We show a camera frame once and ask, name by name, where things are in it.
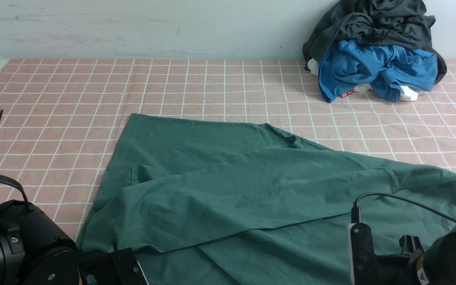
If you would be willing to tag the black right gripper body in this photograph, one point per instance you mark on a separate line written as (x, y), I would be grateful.
(400, 269)

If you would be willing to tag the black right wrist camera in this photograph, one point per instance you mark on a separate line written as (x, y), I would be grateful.
(363, 261)

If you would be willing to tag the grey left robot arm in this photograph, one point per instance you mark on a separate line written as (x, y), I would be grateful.
(36, 251)

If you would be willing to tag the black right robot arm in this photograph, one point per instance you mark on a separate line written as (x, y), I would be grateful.
(435, 266)

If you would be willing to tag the green long-sleeved shirt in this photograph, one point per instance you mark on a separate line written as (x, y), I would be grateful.
(213, 203)

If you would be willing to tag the pink checked tablecloth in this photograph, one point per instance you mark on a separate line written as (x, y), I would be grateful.
(63, 117)

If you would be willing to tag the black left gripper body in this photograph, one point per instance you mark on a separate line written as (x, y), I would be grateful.
(116, 268)

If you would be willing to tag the dark grey crumpled garment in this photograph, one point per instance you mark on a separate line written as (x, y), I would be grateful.
(375, 23)

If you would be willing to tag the blue crumpled garment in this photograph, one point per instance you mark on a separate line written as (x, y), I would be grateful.
(385, 68)

